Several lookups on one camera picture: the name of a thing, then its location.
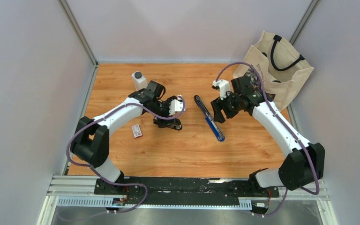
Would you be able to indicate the black stapler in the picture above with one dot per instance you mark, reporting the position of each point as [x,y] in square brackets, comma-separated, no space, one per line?
[172,124]

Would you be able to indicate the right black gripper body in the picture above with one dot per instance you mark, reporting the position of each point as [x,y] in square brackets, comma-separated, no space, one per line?
[231,105]

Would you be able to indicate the beige canvas tote bag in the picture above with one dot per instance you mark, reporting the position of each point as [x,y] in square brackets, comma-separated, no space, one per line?
[282,68]

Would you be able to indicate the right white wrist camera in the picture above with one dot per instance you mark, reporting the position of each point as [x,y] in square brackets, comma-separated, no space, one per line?
[223,87]

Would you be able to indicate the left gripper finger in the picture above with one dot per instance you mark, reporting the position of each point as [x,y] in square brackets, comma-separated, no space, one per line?
[161,123]
[175,124]

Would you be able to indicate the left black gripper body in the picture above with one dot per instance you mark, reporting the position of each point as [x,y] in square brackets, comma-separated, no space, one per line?
[164,110]

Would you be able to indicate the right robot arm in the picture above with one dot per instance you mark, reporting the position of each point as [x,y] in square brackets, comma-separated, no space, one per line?
[304,160]

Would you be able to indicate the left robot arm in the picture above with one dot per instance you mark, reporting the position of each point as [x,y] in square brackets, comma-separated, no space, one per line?
[90,145]

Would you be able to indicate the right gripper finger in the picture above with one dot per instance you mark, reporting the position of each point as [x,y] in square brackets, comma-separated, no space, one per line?
[216,105]
[218,117]

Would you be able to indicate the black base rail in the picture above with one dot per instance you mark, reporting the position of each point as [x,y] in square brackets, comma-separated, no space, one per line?
[184,191]

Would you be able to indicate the red white staple box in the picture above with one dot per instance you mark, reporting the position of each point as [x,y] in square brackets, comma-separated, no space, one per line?
[136,131]

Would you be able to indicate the blue stapler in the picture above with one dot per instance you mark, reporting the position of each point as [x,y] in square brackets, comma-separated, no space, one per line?
[208,117]

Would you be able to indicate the white plastic bottle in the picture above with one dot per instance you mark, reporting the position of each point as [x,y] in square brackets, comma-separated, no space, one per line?
[139,80]

